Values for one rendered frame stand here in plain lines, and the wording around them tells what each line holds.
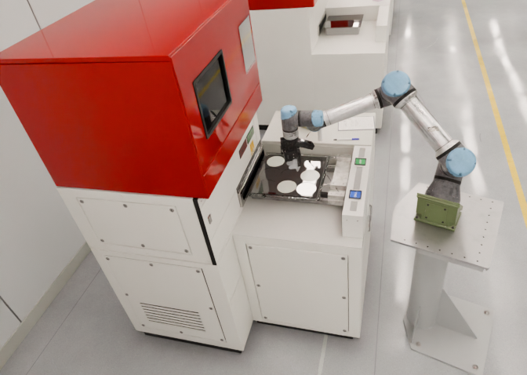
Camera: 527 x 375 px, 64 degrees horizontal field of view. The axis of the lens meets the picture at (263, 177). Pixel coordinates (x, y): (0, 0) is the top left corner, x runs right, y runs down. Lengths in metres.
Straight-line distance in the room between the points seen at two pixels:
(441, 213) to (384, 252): 1.08
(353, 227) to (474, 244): 0.52
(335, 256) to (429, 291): 0.62
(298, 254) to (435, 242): 0.62
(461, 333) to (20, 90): 2.47
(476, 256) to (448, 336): 0.81
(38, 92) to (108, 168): 0.37
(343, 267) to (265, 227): 0.42
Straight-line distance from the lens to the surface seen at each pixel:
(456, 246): 2.03
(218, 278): 2.05
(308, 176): 2.23
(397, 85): 1.90
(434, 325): 2.73
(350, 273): 2.11
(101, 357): 2.94
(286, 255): 2.09
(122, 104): 1.57
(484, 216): 2.20
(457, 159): 1.88
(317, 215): 2.11
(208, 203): 1.79
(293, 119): 1.93
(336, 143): 2.35
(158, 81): 1.44
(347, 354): 2.60
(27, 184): 3.07
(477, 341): 2.74
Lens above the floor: 2.27
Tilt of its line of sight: 37 degrees down
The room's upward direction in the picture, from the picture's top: 9 degrees counter-clockwise
